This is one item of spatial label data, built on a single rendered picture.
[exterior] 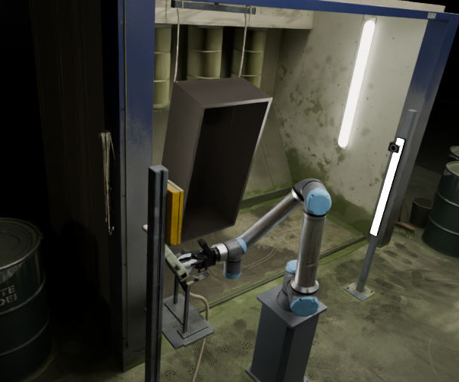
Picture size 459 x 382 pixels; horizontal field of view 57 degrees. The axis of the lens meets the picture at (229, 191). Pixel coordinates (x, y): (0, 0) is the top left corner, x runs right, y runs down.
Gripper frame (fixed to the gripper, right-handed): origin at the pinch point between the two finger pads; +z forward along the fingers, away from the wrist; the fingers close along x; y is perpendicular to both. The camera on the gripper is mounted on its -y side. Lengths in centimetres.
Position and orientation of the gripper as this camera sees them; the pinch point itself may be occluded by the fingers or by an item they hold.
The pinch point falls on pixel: (179, 262)
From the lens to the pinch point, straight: 201.9
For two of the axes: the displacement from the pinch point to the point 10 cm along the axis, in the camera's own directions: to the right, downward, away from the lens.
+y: -0.8, 8.8, 4.7
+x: -5.5, -4.4, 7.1
